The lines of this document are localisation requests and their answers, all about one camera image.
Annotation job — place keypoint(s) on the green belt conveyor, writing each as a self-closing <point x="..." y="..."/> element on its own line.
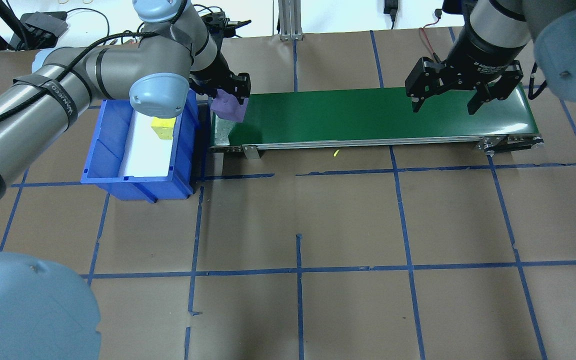
<point x="368" y="117"/>

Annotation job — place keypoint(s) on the purple foam block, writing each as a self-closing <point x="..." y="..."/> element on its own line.
<point x="230" y="109"/>

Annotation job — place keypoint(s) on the yellow foam block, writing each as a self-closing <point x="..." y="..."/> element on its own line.
<point x="164" y="129"/>

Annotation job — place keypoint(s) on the aluminium frame post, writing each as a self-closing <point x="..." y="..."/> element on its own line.
<point x="290" y="20"/>

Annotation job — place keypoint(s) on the blue plastic storage bin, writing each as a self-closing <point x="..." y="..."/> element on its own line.
<point x="113" y="187"/>

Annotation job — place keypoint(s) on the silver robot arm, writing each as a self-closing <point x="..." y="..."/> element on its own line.
<point x="118" y="65"/>
<point x="568" y="50"/>

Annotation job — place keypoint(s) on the black hanging plug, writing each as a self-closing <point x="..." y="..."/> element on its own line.
<point x="391" y="9"/>

